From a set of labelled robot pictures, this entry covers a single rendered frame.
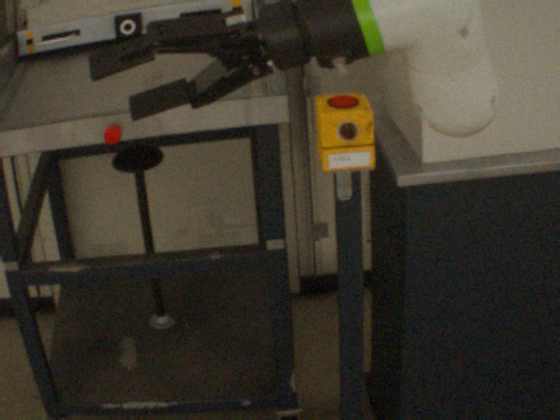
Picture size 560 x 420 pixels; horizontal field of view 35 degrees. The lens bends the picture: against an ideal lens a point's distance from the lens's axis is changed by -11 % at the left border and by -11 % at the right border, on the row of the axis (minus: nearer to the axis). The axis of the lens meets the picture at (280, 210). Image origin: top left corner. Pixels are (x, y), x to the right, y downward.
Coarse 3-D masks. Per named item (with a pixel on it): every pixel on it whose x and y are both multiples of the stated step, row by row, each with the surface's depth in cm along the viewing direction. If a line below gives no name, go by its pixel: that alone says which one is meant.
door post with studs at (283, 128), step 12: (276, 0) 230; (288, 132) 247; (288, 144) 248; (288, 156) 250; (288, 168) 251; (288, 180) 253; (288, 192) 254; (288, 204) 256; (288, 216) 258; (288, 228) 259; (288, 240) 261; (288, 252) 263; (288, 264) 264
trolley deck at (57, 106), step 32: (256, 0) 226; (32, 64) 200; (64, 64) 197; (160, 64) 189; (192, 64) 187; (32, 96) 181; (64, 96) 179; (96, 96) 176; (128, 96) 175; (224, 96) 170; (288, 96) 169; (0, 128) 168; (32, 128) 167; (64, 128) 168; (96, 128) 169; (128, 128) 169; (160, 128) 170; (192, 128) 170; (224, 128) 171
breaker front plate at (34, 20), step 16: (48, 0) 197; (64, 0) 198; (80, 0) 198; (96, 0) 199; (112, 0) 199; (128, 0) 200; (144, 0) 200; (160, 0) 200; (176, 0) 201; (192, 0) 201; (32, 16) 198; (48, 16) 199; (64, 16) 199; (80, 16) 200
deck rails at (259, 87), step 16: (256, 16) 191; (16, 48) 201; (0, 64) 185; (16, 64) 201; (0, 80) 185; (16, 80) 191; (256, 80) 175; (0, 96) 183; (256, 96) 169; (0, 112) 174
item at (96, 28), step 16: (208, 0) 201; (240, 0) 201; (96, 16) 200; (112, 16) 200; (144, 16) 201; (160, 16) 201; (176, 16) 201; (48, 32) 200; (64, 32) 200; (80, 32) 201; (96, 32) 201; (112, 32) 202; (144, 32) 202; (48, 48) 201
